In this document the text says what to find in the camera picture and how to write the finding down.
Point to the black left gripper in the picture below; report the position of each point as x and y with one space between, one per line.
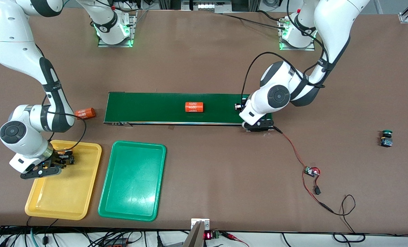
242 105

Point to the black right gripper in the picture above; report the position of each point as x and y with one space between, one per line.
60 157

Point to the orange printed cylinder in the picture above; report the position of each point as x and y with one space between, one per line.
86 113
194 107

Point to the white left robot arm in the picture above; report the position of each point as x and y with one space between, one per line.
259 106

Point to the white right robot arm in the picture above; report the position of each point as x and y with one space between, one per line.
18 44

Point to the yellow plastic tray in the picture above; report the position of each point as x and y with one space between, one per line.
66 199

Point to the green plastic tray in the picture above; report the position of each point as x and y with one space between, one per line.
132 185

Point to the small green circuit board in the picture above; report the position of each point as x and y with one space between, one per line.
312 171

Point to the green conveyor belt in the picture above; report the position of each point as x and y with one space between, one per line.
149 106

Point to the orange power strip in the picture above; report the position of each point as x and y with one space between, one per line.
116 243

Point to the white framed light unit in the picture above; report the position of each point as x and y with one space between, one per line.
205 6

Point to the small black plug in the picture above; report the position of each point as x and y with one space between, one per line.
317 190

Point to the red clip lead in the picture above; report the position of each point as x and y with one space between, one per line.
229 235

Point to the red digit display module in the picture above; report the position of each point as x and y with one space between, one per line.
208 235

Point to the aluminium base plate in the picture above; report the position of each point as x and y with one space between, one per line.
295 48
104 44

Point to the aluminium camera bracket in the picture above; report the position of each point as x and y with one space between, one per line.
195 236

